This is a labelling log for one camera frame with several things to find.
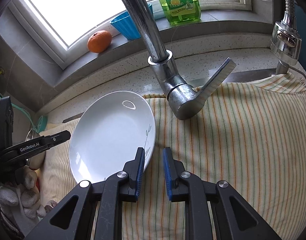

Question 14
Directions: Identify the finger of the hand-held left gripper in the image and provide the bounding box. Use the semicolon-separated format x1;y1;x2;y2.
0;130;71;167

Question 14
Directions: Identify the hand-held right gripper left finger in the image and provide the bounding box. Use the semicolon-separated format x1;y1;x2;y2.
24;148;145;240

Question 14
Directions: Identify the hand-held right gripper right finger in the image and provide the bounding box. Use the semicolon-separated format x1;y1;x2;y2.
163;147;283;240

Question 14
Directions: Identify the white plate grey leaf print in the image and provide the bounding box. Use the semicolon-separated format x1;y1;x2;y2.
69;91;156;184

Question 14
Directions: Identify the person's left hand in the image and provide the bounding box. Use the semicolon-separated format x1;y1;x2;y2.
0;166;47;220

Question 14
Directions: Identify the large steel bowl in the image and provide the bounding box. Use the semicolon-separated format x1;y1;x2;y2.
25;129;47;170

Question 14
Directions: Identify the yellow striped cloth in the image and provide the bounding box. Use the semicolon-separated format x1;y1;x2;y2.
39;75;306;240

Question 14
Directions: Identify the orange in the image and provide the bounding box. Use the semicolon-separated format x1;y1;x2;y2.
87;30;112;53

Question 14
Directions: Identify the white-framed window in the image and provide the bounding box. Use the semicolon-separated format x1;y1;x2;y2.
10;0;252;68

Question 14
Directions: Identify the chrome faucet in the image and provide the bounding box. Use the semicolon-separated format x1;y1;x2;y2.
110;0;237;120

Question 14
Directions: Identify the blue ribbed cup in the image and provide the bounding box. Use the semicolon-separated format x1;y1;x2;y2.
110;3;153;40

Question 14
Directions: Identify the green dish soap bottle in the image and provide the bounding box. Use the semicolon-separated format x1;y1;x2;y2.
157;0;201;25

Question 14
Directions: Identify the chrome pull-out sprayer head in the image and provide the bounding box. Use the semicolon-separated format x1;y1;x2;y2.
270;0;303;74

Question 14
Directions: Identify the green hose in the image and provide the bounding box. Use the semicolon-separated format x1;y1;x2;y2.
0;91;47;133

